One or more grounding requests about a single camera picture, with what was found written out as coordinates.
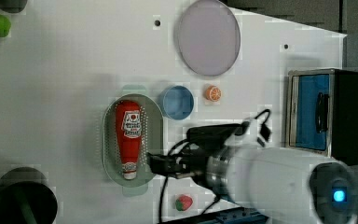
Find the green oval strainer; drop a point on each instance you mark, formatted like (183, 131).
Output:
(151, 140)

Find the pink-red strawberry toy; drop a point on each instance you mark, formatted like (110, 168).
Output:
(183, 202)

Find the black camera post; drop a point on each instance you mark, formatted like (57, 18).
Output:
(26, 198)
(13, 6)

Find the blue bowl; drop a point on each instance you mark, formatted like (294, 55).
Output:
(176, 102)

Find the blue robot base rail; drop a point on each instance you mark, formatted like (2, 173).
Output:
(238, 215)

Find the round lilac plate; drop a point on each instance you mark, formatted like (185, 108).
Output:
(209, 37)

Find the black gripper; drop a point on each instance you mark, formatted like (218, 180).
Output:
(190, 156)

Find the orange slice toy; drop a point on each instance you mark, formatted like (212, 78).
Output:
(213, 93)

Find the black toaster oven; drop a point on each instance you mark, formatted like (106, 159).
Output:
(322, 113)

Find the red ketchup bottle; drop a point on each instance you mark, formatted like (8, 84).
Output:
(129, 135)

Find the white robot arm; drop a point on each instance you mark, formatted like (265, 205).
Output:
(289, 186)

